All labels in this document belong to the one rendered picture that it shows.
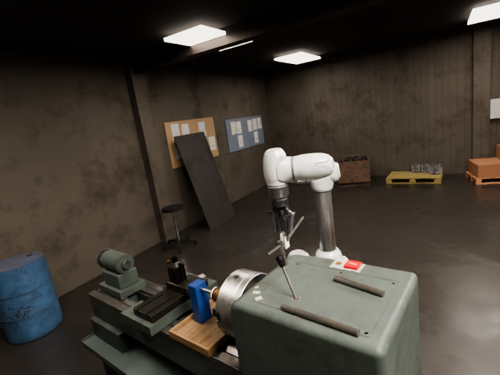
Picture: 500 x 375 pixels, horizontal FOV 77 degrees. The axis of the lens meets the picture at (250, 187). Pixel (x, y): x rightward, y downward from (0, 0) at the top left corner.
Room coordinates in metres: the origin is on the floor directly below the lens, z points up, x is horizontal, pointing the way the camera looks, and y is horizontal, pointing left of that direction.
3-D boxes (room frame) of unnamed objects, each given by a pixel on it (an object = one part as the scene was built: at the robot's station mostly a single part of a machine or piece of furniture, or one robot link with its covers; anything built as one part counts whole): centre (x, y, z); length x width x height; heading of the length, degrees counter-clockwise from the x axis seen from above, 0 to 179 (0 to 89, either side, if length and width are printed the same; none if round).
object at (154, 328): (1.81, 0.59, 0.89); 0.53 x 0.30 x 0.06; 140
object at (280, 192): (1.34, -0.12, 1.61); 0.09 x 0.09 x 0.06
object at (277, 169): (1.33, -0.13, 1.72); 0.13 x 0.11 x 0.16; 75
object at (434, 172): (7.05, -3.79, 0.16); 1.13 x 0.77 x 0.31; 58
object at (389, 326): (1.12, -0.22, 1.06); 0.59 x 0.48 x 0.39; 50
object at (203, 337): (1.53, 0.31, 0.88); 0.36 x 0.30 x 0.04; 140
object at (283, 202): (1.34, -0.12, 1.54); 0.08 x 0.07 x 0.09; 50
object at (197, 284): (1.58, 0.36, 1.00); 0.08 x 0.06 x 0.23; 140
